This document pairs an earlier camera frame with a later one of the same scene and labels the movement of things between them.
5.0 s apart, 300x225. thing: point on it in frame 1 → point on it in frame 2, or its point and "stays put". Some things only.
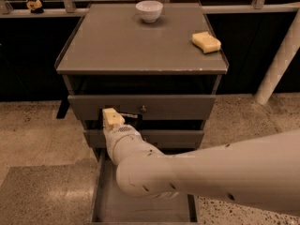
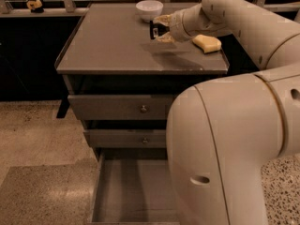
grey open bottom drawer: x=111 y=204 stays put
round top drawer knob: x=143 y=109 stays put
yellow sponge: x=207 y=43 stays put
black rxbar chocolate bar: x=134 y=119 → x=161 y=29
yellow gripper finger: x=112 y=117 → x=166 y=37
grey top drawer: x=152 y=107 stays put
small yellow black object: x=35 y=7 stays put
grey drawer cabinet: x=151 y=72 stays put
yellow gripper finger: x=129 y=115 → x=163 y=19
